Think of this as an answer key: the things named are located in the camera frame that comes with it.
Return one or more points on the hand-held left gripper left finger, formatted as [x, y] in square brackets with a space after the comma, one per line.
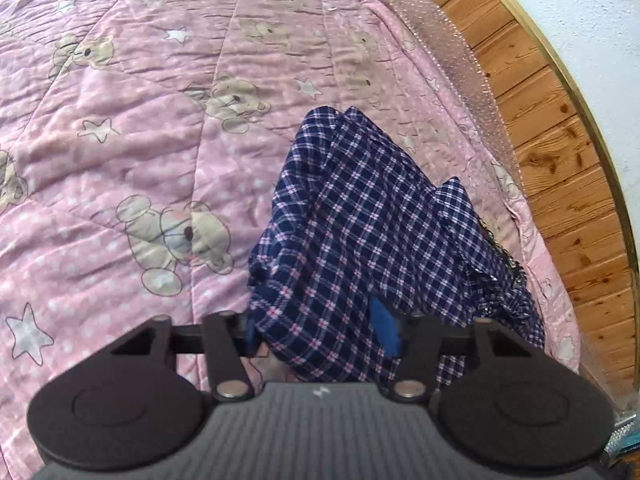
[248, 335]

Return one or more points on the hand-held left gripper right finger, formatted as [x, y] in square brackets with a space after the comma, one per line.
[385, 327]

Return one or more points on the pink bear print blanket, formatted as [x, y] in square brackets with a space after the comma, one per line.
[125, 110]

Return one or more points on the clear bubble wrap sheet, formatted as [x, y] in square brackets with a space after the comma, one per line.
[440, 25]

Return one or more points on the wooden wall panelling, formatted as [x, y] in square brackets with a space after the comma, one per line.
[560, 160]

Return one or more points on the navy plaid shirt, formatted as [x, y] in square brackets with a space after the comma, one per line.
[360, 210]

